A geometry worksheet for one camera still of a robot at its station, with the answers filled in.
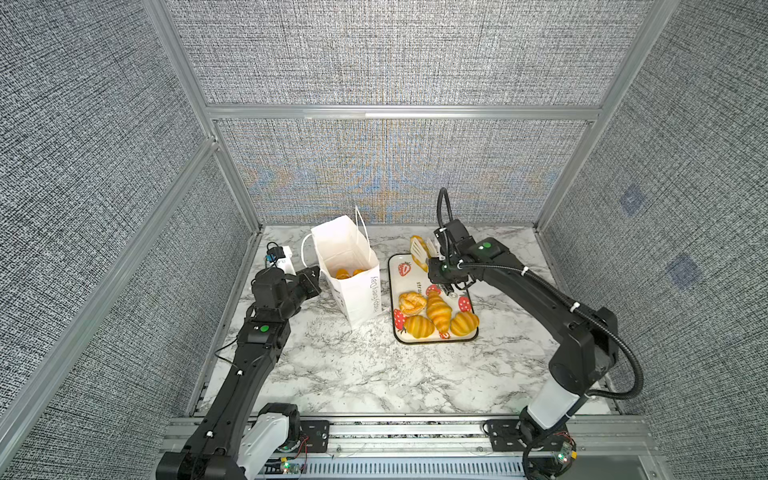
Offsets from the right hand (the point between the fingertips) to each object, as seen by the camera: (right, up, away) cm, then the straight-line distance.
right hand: (433, 272), depth 85 cm
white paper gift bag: (-25, +1, +15) cm, 29 cm away
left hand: (-30, +2, -7) cm, 31 cm away
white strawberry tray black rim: (-6, -3, +19) cm, 21 cm away
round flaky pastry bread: (-5, -10, +8) cm, 14 cm away
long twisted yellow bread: (-27, -1, +11) cm, 29 cm away
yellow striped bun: (-4, -16, +3) cm, 17 cm away
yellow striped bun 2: (+10, -15, +3) cm, 18 cm away
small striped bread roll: (-3, +6, +3) cm, 8 cm away
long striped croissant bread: (+3, -12, +7) cm, 14 cm away
